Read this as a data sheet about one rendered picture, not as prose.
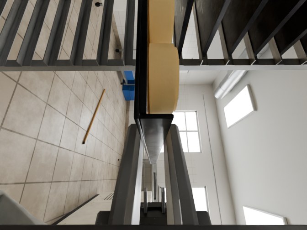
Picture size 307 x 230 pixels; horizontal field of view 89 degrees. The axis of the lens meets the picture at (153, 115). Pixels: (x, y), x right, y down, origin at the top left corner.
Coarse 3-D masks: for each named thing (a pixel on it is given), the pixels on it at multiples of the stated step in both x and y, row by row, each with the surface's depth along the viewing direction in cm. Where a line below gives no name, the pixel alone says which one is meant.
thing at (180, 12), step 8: (176, 0) 52; (184, 0) 40; (192, 0) 36; (176, 8) 53; (184, 8) 40; (176, 16) 53; (184, 16) 40; (176, 24) 53; (184, 24) 42; (176, 32) 53; (184, 32) 45; (176, 40) 53; (184, 40) 47
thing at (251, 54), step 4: (248, 32) 57; (244, 36) 59; (248, 36) 57; (244, 40) 59; (248, 40) 57; (248, 44) 57; (248, 48) 57; (252, 48) 55; (248, 52) 57; (252, 52) 55; (248, 56) 57; (252, 56) 55; (256, 56) 57; (252, 60) 55; (256, 60) 56; (252, 64) 56; (256, 64) 56
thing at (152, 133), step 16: (144, 0) 8; (144, 16) 7; (144, 32) 7; (144, 48) 7; (144, 64) 6; (144, 80) 6; (144, 96) 6; (144, 112) 6; (144, 128) 7; (160, 128) 7; (144, 144) 11; (160, 144) 11
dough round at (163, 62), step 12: (156, 48) 10; (168, 48) 10; (156, 60) 9; (168, 60) 9; (156, 72) 9; (168, 72) 9; (156, 84) 9; (168, 84) 9; (156, 96) 9; (168, 96) 9; (156, 108) 10; (168, 108) 10
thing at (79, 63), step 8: (88, 0) 66; (80, 8) 61; (88, 8) 65; (80, 16) 61; (88, 16) 63; (80, 24) 61; (88, 24) 62; (80, 32) 60; (80, 40) 59; (72, 48) 55; (80, 48) 58; (72, 56) 54; (80, 56) 57; (72, 64) 55; (80, 64) 55
